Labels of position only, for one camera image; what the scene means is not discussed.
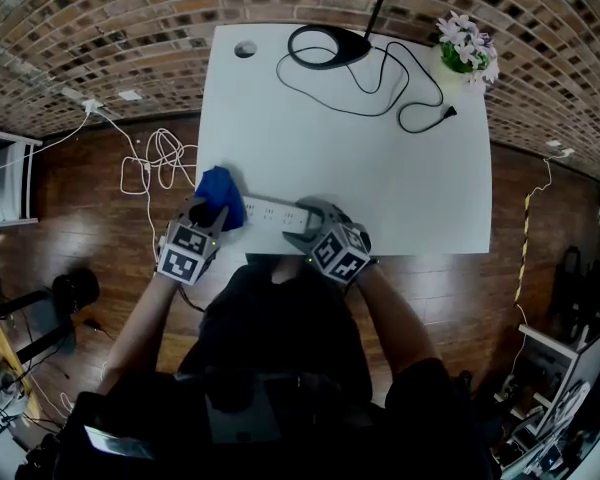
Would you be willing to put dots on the person's dark clothing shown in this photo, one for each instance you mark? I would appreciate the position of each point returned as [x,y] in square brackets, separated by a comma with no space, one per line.
[280,328]

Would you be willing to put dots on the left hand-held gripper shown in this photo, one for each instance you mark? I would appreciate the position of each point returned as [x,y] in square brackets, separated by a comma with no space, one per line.
[185,260]

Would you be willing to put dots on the white wall plate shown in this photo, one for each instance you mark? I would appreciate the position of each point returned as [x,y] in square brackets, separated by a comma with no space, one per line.
[129,95]

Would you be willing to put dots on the blue cloth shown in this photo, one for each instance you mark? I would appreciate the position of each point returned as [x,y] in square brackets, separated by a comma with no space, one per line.
[220,188]

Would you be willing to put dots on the black desk lamp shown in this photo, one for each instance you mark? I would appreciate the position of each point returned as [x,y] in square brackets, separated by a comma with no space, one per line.
[352,50]

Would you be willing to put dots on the potted flowers in white pot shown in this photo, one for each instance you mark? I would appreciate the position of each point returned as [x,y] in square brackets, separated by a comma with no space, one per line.
[457,58]

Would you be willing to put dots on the shiny grey shoulder device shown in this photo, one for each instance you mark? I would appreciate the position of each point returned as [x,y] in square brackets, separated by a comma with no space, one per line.
[115,443]

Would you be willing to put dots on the black round bin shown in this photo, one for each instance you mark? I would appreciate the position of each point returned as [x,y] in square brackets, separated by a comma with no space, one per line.
[75,288]

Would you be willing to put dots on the grey chest-worn tagged device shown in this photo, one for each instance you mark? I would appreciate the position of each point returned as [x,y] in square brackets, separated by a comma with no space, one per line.
[242,408]

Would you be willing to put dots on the white open cabinet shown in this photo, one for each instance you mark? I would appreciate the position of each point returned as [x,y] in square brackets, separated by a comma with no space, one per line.
[597,358]

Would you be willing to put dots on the white metal shelf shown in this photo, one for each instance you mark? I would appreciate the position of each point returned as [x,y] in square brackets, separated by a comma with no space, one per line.
[5,183]

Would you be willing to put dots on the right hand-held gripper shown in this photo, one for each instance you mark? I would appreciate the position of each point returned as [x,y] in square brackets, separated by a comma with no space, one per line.
[340,255]

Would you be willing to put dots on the person's left forearm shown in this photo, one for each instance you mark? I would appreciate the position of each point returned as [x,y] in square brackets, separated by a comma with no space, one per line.
[140,328]

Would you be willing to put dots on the person's right forearm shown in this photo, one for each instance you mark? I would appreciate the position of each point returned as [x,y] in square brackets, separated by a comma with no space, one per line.
[395,318]

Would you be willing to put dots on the white wall plug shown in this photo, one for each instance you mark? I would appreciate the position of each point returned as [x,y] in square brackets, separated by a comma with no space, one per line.
[560,150]
[92,107]

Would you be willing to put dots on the yellow black striped tape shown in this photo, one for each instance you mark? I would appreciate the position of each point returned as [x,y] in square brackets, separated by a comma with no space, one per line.
[522,248]

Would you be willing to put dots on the wooden desk black legs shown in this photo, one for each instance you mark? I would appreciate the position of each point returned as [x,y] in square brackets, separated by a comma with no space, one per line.
[10,363]

